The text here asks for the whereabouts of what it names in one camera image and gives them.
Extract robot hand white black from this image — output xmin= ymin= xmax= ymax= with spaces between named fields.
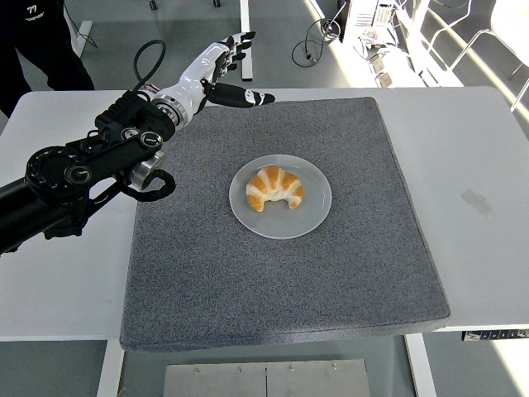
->
xmin=158 ymin=31 xmax=276 ymax=123

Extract croissant bread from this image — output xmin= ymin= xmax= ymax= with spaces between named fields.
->
xmin=245 ymin=165 xmax=305 ymax=213

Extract round grey plate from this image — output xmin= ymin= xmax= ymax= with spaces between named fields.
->
xmin=228 ymin=153 xmax=333 ymax=240

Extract grey metal plate with screws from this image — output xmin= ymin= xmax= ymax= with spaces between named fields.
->
xmin=162 ymin=358 xmax=371 ymax=397

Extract white desk leg with foot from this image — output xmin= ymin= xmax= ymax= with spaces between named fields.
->
xmin=239 ymin=0 xmax=255 ymax=82
xmin=64 ymin=0 xmax=94 ymax=59

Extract person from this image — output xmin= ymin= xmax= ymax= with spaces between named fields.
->
xmin=0 ymin=0 xmax=95 ymax=119

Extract white equipment box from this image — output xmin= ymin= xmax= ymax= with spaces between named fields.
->
xmin=342 ymin=0 xmax=400 ymax=45

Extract grey felt mat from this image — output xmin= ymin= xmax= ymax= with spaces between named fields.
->
xmin=119 ymin=96 xmax=451 ymax=353

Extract white table leg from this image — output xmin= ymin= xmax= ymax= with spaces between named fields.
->
xmin=95 ymin=339 xmax=126 ymax=397
xmin=403 ymin=332 xmax=438 ymax=397

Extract white chair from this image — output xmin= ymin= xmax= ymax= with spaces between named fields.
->
xmin=421 ymin=0 xmax=529 ymax=112

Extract black table control panel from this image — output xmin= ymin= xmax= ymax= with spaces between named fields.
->
xmin=461 ymin=329 xmax=529 ymax=342

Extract black cable on floor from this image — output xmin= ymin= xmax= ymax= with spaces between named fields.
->
xmin=291 ymin=18 xmax=344 ymax=67

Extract thin black floor cable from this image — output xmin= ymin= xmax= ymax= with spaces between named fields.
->
xmin=64 ymin=6 xmax=98 ymax=49

